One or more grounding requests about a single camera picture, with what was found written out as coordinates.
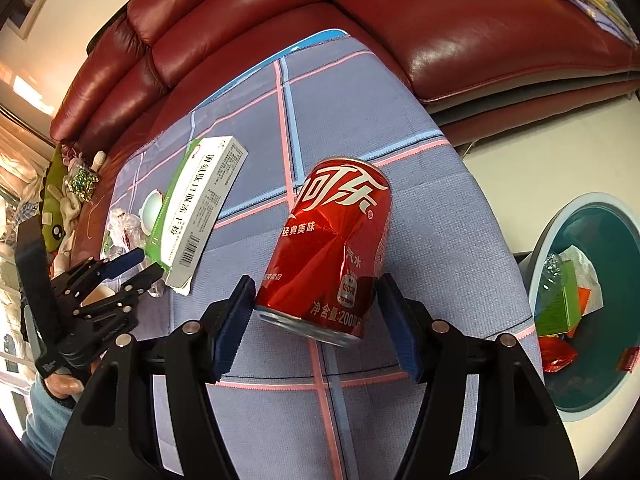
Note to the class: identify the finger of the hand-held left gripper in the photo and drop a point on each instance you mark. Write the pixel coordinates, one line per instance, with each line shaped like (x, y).
(122, 261)
(142, 280)

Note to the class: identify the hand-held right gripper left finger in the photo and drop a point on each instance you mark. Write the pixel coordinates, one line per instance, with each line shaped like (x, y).
(232, 330)

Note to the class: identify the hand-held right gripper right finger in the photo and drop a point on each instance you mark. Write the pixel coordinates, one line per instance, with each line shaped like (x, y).
(400, 325)

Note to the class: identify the white green medicine box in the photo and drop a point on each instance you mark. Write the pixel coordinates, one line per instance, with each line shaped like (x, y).
(200, 210)

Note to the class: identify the red soda can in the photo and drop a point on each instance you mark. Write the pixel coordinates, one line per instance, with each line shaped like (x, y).
(325, 240)

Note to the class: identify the teal trash bin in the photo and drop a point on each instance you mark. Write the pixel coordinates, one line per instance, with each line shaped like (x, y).
(575, 395)

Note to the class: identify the person's left forearm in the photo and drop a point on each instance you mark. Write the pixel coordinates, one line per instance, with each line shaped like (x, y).
(42, 425)

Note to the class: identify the person's left hand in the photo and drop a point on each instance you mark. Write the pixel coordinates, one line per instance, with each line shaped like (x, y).
(62, 386)

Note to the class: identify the crumpled clear plastic wrapper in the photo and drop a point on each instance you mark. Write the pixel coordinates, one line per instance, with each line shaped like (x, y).
(122, 225)

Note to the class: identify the sequin pouch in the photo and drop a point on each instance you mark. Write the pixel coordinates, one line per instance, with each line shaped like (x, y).
(82, 185)

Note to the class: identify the green plush toy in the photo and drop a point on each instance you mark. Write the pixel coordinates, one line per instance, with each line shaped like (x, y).
(52, 200)

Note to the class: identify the white plush toy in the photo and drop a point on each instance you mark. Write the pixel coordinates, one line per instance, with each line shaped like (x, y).
(95, 160)

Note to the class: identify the clear plastic bottle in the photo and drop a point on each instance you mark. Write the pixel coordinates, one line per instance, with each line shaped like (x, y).
(554, 270)

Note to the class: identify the green cardboard box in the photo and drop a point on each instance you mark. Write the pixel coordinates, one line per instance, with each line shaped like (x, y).
(562, 305)

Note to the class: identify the crumpled white paper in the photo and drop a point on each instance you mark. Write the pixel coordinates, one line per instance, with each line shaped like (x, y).
(587, 270)

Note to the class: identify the blue plaid blanket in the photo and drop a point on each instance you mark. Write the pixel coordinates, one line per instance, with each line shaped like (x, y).
(350, 125)

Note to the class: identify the small red wrapper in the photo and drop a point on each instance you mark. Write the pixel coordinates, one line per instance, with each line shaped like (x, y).
(629, 361)

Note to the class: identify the dark red leather sofa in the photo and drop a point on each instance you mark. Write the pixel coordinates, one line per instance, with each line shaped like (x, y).
(450, 35)

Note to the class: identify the framed wall picture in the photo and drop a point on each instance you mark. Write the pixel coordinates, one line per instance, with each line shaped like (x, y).
(30, 7)

